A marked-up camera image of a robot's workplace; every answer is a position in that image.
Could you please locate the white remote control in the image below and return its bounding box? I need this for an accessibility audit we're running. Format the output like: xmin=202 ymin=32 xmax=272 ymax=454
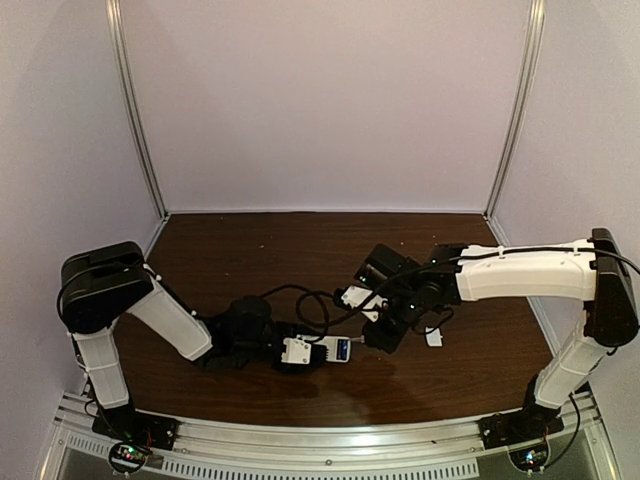
xmin=317 ymin=336 xmax=352 ymax=364

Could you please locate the white battery cover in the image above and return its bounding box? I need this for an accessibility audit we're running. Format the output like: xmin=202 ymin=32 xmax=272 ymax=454
xmin=425 ymin=328 xmax=443 ymax=348

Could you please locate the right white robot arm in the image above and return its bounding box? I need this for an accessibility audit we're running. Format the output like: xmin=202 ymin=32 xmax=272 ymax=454
xmin=341 ymin=228 xmax=639 ymax=433

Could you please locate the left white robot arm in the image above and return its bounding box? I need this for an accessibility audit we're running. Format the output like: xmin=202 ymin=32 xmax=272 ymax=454
xmin=56 ymin=241 xmax=328 ymax=410

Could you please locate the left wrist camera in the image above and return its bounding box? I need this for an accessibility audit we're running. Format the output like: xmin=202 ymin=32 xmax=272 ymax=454
xmin=280 ymin=337 xmax=312 ymax=366

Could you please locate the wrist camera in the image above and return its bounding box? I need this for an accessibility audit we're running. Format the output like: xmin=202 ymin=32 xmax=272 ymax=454
xmin=335 ymin=285 xmax=387 ymax=323
xmin=280 ymin=337 xmax=312 ymax=366

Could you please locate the left black camera cable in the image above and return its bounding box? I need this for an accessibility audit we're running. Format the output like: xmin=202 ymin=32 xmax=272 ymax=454
xmin=199 ymin=283 xmax=331 ymax=341

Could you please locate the black camera cable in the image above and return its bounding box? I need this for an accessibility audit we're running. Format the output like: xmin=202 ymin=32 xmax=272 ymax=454
xmin=297 ymin=249 xmax=640 ymax=331
xmin=199 ymin=283 xmax=331 ymax=341

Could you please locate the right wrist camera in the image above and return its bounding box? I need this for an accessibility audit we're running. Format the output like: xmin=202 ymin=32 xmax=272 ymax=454
xmin=335 ymin=285 xmax=387 ymax=323

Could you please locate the front aluminium rail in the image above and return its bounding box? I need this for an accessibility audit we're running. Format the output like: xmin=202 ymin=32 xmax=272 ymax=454
xmin=47 ymin=389 xmax=614 ymax=480

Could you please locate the right black camera cable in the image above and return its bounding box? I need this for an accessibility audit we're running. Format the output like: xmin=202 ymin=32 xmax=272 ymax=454
xmin=297 ymin=249 xmax=640 ymax=331

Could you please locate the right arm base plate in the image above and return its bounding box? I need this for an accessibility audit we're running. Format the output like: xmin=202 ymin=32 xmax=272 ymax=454
xmin=477 ymin=410 xmax=564 ymax=449

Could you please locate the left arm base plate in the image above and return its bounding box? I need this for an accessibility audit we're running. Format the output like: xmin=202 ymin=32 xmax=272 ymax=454
xmin=91 ymin=412 xmax=179 ymax=451

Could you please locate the right aluminium frame post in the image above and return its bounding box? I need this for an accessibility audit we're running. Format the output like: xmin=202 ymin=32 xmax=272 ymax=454
xmin=484 ymin=0 xmax=546 ymax=220

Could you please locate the aluminium frame post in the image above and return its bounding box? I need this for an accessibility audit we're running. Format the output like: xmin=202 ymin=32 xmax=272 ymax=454
xmin=105 ymin=0 xmax=168 ymax=220
xmin=484 ymin=0 xmax=546 ymax=220

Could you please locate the left aluminium frame post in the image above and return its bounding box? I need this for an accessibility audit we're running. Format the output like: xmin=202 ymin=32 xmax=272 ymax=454
xmin=105 ymin=0 xmax=168 ymax=220

